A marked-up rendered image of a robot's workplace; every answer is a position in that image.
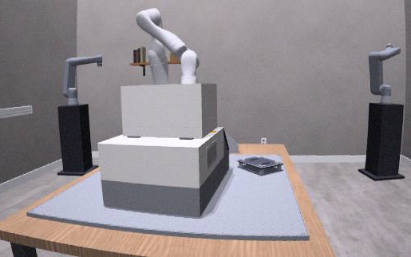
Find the white real-time pcr machine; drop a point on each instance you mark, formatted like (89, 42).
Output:
(172, 157)

